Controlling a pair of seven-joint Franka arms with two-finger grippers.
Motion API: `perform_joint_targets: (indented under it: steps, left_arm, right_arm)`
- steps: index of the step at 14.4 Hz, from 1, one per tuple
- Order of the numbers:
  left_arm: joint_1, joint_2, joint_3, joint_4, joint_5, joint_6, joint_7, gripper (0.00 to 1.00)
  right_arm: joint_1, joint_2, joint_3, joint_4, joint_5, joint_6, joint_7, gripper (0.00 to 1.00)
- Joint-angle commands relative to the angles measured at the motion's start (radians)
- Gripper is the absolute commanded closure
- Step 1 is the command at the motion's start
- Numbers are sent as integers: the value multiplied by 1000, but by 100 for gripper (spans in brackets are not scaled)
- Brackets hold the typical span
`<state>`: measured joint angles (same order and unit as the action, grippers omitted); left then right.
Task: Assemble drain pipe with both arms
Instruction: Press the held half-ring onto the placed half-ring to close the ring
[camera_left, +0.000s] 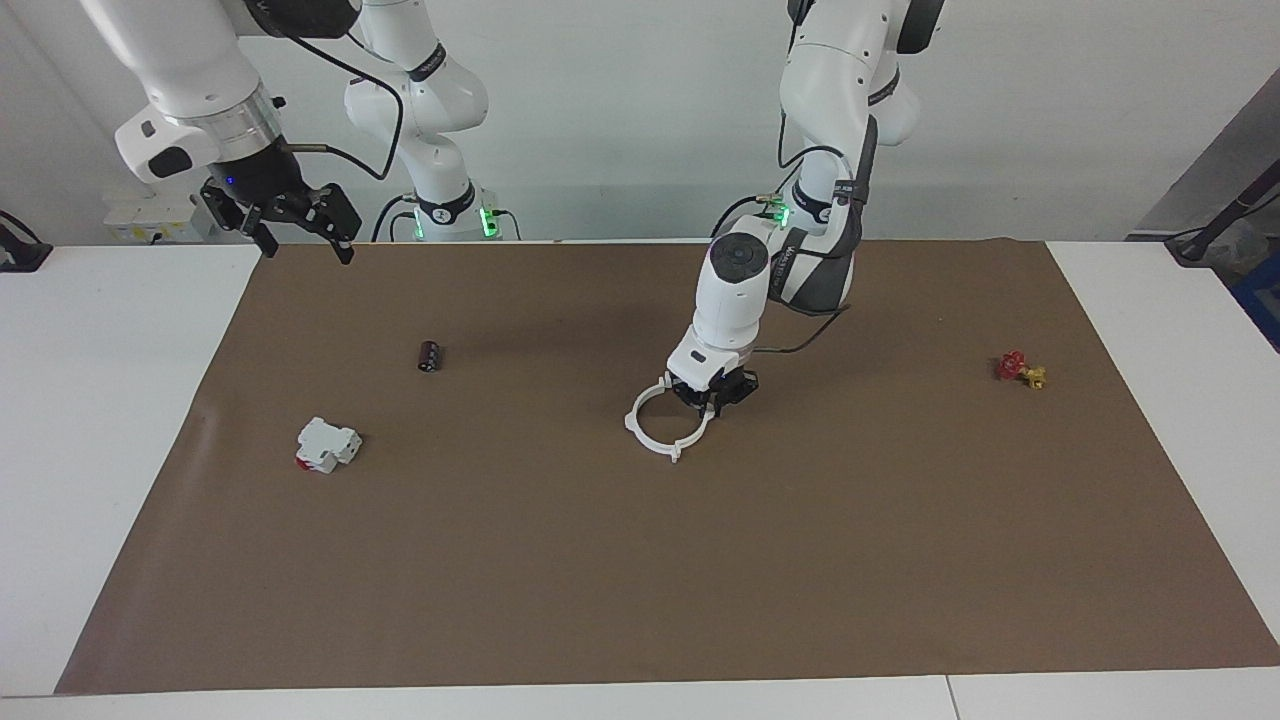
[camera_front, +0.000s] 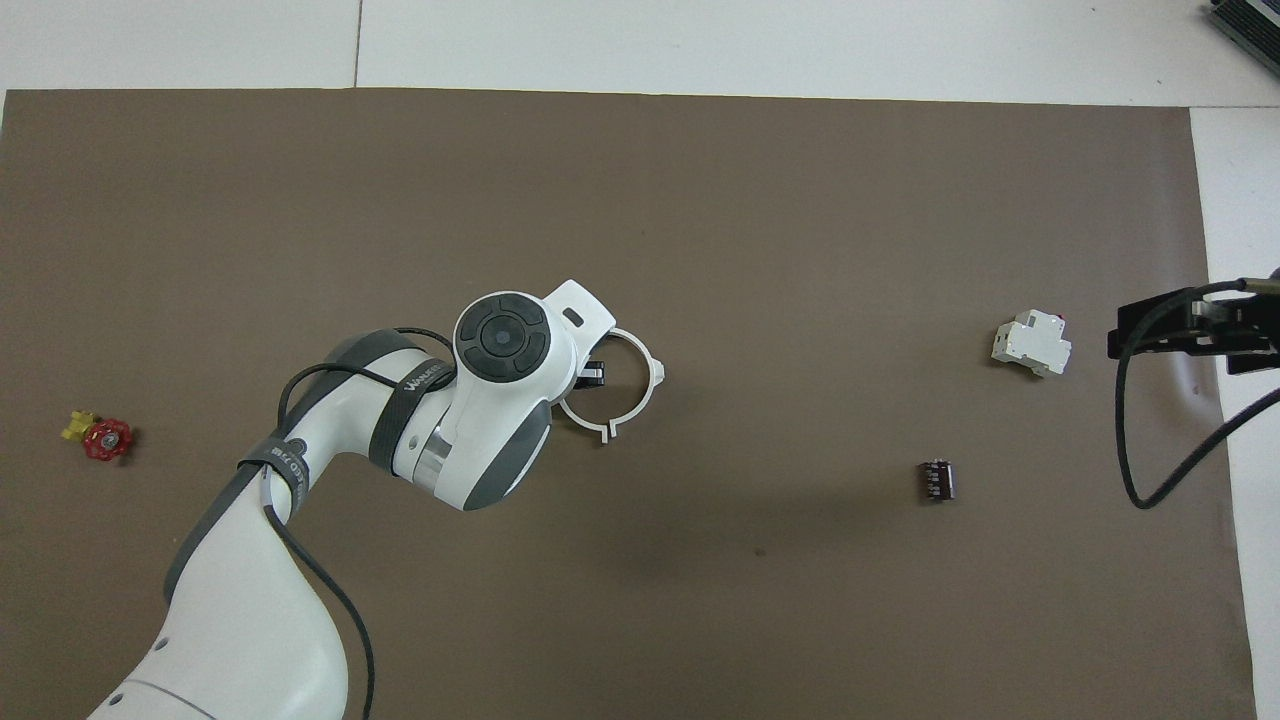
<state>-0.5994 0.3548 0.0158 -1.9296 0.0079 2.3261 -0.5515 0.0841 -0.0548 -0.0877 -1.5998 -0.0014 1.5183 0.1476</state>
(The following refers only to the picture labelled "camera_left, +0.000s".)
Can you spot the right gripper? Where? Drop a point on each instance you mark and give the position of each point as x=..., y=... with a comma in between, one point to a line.
x=258, y=172

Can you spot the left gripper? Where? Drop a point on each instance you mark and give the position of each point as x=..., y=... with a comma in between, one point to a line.
x=738, y=380

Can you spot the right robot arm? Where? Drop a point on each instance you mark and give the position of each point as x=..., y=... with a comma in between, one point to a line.
x=190, y=60

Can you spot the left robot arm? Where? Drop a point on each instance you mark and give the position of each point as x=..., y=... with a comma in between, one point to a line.
x=830, y=90

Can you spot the white socket box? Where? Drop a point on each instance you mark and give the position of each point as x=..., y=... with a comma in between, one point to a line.
x=150, y=218

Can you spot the black cylinder part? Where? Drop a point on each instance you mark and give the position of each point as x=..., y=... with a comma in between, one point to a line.
x=431, y=356

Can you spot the white block with red end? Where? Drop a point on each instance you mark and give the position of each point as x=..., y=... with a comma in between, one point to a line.
x=326, y=444

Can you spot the black stand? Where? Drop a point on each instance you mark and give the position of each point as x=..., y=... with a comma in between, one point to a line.
x=1225, y=215
x=18, y=250

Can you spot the red and yellow valve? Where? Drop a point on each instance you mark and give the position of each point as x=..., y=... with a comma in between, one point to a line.
x=1018, y=368

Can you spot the grey panel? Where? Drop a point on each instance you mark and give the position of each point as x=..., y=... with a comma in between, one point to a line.
x=1210, y=170

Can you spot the blue crate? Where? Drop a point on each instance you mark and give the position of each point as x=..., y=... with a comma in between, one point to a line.
x=1262, y=300

